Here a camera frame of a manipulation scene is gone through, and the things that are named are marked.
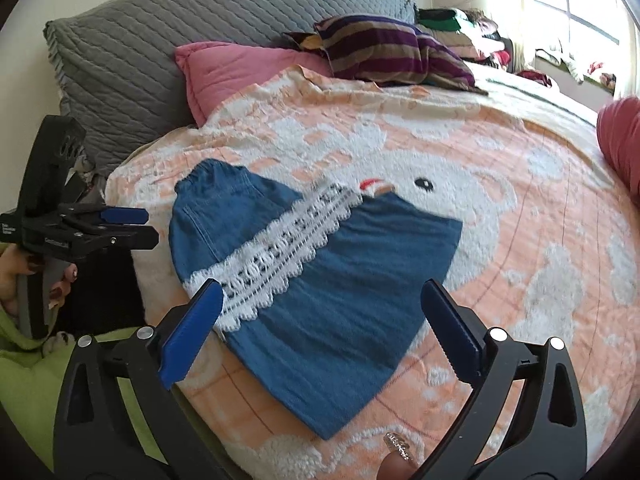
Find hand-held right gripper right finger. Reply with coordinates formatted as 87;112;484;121
421;279;589;480

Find person's left hand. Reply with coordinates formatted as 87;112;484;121
0;242;80;313

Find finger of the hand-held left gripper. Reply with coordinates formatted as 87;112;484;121
62;204;150;227
75;224;160;253

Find pink pillow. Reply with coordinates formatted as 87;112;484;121
174;42;335;128

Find orange and white fleece blanket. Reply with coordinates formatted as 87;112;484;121
105;67;640;480

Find person's left forearm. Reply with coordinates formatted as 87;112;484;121
0;305;58;356

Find red rolled bolster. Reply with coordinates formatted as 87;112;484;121
596;96;640;187

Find pale bed sheet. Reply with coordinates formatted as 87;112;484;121
465;59;618;128

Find grey quilted headboard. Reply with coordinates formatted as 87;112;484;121
44;0;420;173

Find pile of clothes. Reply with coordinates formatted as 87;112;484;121
415;6;518;68

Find person's right hand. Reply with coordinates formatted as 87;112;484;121
380;431;419;480

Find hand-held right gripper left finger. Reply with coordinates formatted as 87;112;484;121
52;279;225;480

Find purple striped pillow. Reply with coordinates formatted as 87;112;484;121
284;15;490;97

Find person's green clothing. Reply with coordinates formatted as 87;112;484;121
0;327;171;471

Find clothes on windowsill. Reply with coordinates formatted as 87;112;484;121
534;45;620;95

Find blue denim garment lace trim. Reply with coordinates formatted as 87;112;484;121
168;158;464;440

